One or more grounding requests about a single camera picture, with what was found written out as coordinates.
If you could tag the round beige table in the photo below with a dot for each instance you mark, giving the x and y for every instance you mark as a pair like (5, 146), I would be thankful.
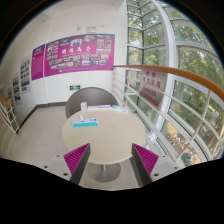
(110, 141)

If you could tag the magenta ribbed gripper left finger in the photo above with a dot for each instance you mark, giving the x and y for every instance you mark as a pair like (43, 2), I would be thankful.
(76, 161)

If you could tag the white flat box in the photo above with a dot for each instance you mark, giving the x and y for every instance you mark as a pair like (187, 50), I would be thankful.
(99, 107)

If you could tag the grey curved chair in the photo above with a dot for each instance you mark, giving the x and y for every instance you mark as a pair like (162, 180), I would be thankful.
(92, 96)

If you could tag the white photo wall panel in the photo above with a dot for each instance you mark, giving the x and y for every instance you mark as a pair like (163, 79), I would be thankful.
(25, 75)

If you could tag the blue white power strip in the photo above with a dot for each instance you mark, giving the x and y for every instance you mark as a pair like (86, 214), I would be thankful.
(85, 122)

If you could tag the white charger plug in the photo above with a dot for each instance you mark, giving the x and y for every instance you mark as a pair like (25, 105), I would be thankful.
(81, 118)

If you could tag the left orange white stair railing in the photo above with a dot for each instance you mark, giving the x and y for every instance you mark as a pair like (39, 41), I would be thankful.
(8, 116)

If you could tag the small magenta wall poster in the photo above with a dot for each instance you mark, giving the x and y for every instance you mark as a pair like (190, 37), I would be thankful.
(37, 63)

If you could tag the red white danger sign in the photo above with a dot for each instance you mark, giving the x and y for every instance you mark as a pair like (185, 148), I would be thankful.
(152, 86)

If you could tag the green exit sign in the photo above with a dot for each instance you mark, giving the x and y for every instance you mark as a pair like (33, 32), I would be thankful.
(74, 87)

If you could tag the large magenta wall poster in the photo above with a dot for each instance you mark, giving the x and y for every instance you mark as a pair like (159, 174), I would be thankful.
(89, 52)

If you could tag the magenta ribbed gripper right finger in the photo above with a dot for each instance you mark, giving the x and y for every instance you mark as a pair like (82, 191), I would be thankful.
(143, 162)

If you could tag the orange handrail white railing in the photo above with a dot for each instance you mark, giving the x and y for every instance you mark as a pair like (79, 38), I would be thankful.
(189, 124)

